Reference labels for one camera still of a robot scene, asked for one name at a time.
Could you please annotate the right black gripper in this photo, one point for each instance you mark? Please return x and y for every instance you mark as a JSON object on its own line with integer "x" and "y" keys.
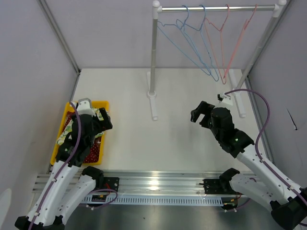
{"x": 204, "y": 108}

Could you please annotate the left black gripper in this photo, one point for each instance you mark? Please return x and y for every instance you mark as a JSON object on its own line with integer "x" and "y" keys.
{"x": 103, "y": 125}

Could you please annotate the red polka dot skirt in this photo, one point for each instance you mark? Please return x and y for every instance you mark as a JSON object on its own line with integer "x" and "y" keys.
{"x": 94, "y": 154}

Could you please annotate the lemon print skirt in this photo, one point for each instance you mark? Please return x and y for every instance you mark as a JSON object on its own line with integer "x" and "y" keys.
{"x": 68, "y": 125}

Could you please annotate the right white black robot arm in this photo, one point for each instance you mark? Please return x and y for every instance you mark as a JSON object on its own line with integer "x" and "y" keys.
{"x": 283, "y": 198}

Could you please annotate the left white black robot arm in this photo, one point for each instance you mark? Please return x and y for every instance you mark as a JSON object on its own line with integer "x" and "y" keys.
{"x": 56, "y": 203}

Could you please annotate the yellow plastic tray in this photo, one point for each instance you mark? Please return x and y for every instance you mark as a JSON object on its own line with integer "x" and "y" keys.
{"x": 68, "y": 107}

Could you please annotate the clothes rack metal white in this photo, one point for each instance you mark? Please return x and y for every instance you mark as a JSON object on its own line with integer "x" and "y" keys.
{"x": 277, "y": 11}

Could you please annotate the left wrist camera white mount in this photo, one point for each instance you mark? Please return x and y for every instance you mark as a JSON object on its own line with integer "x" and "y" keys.
{"x": 85, "y": 107}

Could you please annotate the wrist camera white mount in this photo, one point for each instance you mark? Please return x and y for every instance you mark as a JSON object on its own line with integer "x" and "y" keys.
{"x": 85, "y": 107}
{"x": 224, "y": 100}

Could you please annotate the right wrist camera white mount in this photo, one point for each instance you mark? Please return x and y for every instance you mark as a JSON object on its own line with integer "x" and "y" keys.
{"x": 224, "y": 100}

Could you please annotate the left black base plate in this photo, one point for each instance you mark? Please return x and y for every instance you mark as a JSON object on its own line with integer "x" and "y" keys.
{"x": 108, "y": 183}

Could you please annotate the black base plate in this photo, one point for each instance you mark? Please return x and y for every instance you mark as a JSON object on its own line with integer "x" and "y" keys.
{"x": 213, "y": 187}
{"x": 108, "y": 183}

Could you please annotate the aluminium mounting rail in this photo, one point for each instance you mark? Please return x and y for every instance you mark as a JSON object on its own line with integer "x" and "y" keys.
{"x": 161, "y": 183}

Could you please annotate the white slotted cable duct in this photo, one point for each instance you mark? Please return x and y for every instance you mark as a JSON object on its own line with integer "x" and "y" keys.
{"x": 154, "y": 200}

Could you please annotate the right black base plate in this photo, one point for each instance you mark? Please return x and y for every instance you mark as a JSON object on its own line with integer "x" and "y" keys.
{"x": 213, "y": 187}

